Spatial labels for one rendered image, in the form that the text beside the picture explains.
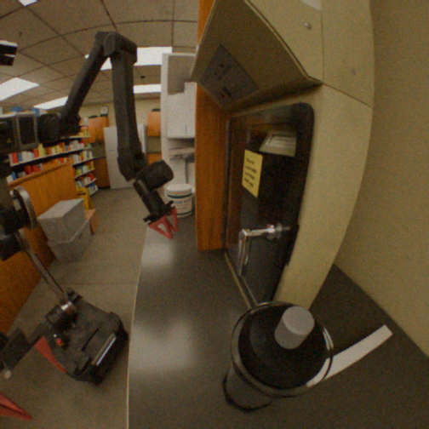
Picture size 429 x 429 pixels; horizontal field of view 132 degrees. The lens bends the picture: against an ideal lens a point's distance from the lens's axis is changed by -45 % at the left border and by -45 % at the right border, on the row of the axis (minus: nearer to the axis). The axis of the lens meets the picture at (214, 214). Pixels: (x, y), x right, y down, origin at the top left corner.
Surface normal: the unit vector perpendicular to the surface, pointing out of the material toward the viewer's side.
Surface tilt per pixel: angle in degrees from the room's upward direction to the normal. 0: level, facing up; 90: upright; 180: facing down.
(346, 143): 90
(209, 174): 90
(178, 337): 0
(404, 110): 90
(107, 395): 0
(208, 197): 90
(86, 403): 0
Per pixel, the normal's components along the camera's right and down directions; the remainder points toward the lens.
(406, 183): -0.97, 0.07
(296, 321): 0.02, -0.91
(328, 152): 0.23, 0.41
